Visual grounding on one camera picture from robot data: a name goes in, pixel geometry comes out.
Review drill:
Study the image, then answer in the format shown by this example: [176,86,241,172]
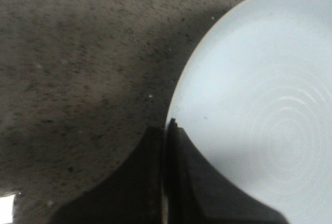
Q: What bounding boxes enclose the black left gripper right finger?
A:
[165,119,287,223]

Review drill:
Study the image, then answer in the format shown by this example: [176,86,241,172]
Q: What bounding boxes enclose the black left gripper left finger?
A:
[50,127,163,223]

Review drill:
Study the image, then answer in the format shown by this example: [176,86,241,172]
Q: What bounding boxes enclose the light blue round plate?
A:
[167,0,331,223]

